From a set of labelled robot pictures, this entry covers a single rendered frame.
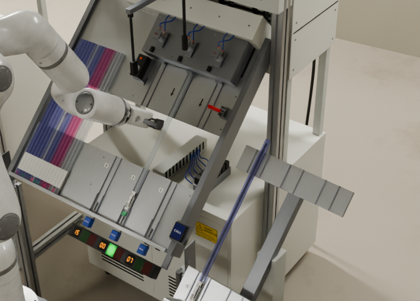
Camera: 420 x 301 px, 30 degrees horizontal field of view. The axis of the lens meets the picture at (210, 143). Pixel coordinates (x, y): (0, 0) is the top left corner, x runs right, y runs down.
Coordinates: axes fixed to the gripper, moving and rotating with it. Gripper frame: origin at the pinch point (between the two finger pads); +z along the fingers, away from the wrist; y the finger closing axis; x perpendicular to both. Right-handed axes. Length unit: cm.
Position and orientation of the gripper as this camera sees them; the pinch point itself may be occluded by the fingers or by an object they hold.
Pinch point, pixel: (148, 120)
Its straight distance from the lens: 235.1
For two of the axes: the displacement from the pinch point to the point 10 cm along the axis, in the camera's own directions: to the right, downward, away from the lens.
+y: -8.2, -3.3, 4.8
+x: -3.4, 9.4, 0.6
